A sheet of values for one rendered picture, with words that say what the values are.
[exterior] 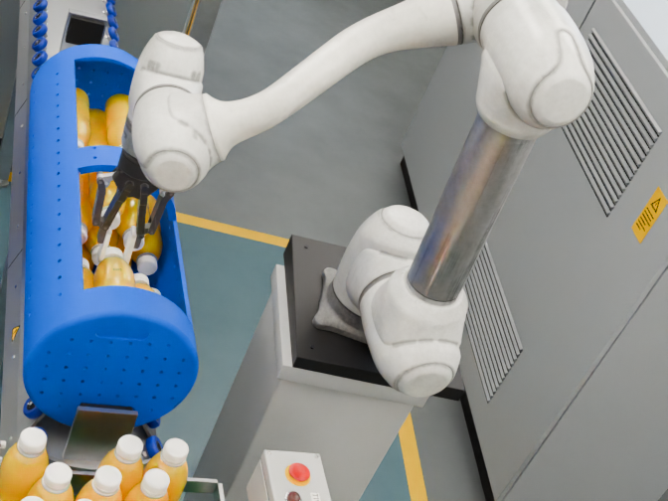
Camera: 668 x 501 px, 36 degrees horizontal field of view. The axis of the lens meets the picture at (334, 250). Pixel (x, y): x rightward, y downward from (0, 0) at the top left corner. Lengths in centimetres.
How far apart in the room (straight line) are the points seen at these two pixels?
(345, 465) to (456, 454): 135
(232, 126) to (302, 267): 74
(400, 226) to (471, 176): 35
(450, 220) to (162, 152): 51
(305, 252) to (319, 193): 228
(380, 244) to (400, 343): 22
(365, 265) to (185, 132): 62
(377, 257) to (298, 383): 31
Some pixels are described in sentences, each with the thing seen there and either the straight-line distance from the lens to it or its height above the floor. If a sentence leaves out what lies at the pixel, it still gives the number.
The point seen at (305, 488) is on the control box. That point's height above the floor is 110.
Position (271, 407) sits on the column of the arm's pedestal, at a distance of 211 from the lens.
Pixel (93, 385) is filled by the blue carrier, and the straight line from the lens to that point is 175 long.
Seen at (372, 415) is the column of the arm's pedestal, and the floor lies 90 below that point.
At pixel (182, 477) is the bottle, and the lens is 167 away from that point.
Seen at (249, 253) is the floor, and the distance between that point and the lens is 397.
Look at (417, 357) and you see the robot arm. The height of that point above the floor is 123.
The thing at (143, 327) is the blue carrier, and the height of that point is 121.
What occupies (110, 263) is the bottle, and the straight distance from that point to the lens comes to 179.
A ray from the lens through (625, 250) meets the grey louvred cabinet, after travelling 296.
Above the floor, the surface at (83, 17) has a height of 108.
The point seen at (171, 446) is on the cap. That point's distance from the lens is 164.
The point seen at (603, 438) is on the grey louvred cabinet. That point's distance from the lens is 323.
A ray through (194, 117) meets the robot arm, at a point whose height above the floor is 158.
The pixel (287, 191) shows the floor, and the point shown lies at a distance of 442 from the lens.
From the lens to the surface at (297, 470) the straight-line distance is 168.
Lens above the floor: 231
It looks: 33 degrees down
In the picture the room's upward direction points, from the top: 25 degrees clockwise
